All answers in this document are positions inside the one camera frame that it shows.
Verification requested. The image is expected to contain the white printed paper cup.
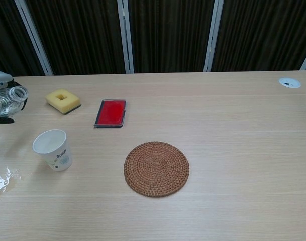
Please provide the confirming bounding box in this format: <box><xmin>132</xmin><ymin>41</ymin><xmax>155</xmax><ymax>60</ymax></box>
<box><xmin>32</xmin><ymin>129</ymin><xmax>73</xmax><ymax>172</ymax></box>

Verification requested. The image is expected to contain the yellow sponge with square hole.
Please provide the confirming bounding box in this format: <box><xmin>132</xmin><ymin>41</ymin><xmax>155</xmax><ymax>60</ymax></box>
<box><xmin>45</xmin><ymin>88</ymin><xmax>81</xmax><ymax>116</ymax></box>

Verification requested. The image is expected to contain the white round cable grommet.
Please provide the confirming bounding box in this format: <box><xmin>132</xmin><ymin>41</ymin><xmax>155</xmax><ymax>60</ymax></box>
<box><xmin>278</xmin><ymin>77</ymin><xmax>301</xmax><ymax>89</ymax></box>

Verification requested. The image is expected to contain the dark pleated partition panel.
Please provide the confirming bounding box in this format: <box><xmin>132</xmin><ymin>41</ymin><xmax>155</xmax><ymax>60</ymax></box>
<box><xmin>0</xmin><ymin>0</ymin><xmax>46</xmax><ymax>77</ymax></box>
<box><xmin>127</xmin><ymin>0</ymin><xmax>216</xmax><ymax>74</ymax></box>
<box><xmin>211</xmin><ymin>0</ymin><xmax>306</xmax><ymax>72</ymax></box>
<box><xmin>25</xmin><ymin>0</ymin><xmax>126</xmax><ymax>75</ymax></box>

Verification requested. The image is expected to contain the round brown woven coaster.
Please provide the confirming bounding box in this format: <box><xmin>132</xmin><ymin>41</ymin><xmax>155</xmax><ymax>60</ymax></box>
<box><xmin>123</xmin><ymin>141</ymin><xmax>190</xmax><ymax>198</ymax></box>

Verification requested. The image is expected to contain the clear green-label plastic water bottle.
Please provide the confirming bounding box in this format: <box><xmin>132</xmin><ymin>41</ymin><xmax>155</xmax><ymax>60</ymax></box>
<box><xmin>0</xmin><ymin>85</ymin><xmax>29</xmax><ymax>118</ymax></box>

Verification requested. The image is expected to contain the red ink pad case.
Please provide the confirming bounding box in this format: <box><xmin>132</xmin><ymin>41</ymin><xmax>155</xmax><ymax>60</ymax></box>
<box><xmin>93</xmin><ymin>98</ymin><xmax>127</xmax><ymax>129</ymax></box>

